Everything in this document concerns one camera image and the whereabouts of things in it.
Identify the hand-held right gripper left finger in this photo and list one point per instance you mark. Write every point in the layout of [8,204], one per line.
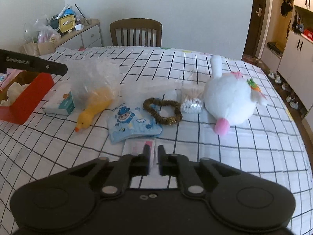
[146,151]

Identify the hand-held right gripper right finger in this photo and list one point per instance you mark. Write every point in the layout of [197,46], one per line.
[161,153]

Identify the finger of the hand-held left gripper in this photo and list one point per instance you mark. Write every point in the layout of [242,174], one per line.
[36,64]

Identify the white pink packet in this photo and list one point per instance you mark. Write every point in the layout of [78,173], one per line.
[133,146]

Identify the clear plastic bag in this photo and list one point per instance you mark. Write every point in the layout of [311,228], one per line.
[93,78]

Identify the yellow rubber duck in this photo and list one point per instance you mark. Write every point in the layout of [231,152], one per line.
[85,117]

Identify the cardboard box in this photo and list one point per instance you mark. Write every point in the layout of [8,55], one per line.
[41,47]

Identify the blue cartoon cloth pouch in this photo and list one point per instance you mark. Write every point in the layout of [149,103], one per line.
[132,124]

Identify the plastic bag with pink contents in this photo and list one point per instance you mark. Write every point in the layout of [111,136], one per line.
[47,35]

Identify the brown scrunchie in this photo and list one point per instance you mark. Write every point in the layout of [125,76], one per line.
[168,121]

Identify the white checked tablecloth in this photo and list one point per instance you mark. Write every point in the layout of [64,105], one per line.
[195,146]

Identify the white teal tissue pack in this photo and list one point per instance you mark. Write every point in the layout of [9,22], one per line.
[57,102]

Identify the yellow tissue holder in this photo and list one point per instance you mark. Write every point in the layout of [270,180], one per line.
[66,24]

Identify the small white box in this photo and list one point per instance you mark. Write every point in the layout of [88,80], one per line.
[79,27]

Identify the bag of cotton swabs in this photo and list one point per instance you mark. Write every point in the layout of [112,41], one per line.
[192,100]

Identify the wooden side cabinet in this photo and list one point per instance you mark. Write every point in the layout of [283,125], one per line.
[90,35]

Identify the white plush bunny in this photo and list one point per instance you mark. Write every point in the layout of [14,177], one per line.
[227,100]

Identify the wooden chair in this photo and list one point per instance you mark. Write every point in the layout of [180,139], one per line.
[135,33]

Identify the row of shoes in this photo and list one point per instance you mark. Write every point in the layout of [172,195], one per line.
[286,89]

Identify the dark wooden door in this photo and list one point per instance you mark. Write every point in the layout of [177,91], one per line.
[255,22]

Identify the white wardrobe cabinet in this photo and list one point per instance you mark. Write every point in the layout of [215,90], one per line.
[296,51]

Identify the red box on shelf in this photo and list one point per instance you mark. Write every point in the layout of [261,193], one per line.
[308,33]

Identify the black hanging bag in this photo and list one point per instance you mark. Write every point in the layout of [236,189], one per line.
[286,7]

